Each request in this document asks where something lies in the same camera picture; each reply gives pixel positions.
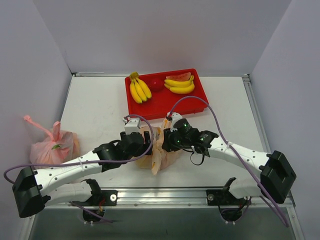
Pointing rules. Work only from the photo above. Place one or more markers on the red plastic tray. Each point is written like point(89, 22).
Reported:
point(163, 100)

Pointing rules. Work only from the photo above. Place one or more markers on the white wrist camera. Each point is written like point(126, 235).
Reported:
point(131, 125)
point(173, 117)

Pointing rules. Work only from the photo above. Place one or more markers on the watermelon slice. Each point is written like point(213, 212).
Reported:
point(180, 78)

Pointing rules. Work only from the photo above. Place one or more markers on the aluminium mounting rail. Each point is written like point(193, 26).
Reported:
point(160, 197)

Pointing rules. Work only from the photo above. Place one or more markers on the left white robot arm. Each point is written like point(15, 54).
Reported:
point(49, 177)

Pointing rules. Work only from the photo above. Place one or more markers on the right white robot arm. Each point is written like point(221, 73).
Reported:
point(273, 176)

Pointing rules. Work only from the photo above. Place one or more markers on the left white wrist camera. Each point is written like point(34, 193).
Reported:
point(131, 125)

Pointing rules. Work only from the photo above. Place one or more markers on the pink plastic bag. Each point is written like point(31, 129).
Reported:
point(59, 146)

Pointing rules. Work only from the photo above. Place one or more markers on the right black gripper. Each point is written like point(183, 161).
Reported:
point(166, 140)

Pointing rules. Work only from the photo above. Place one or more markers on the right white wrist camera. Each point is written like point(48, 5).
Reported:
point(173, 117)

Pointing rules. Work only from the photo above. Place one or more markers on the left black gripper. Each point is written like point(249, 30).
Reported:
point(147, 141)

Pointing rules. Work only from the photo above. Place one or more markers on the yellow banana bunch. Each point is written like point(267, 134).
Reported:
point(139, 90)
point(180, 87)

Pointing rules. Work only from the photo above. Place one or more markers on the orange plastic bag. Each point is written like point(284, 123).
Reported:
point(159, 158)

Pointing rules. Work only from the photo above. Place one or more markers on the right yellow banana bunch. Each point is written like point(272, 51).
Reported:
point(180, 87)

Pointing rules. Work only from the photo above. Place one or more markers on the dark red apple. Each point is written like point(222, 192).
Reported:
point(156, 85)

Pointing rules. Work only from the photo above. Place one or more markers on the left yellow banana bunch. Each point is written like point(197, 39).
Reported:
point(139, 90)

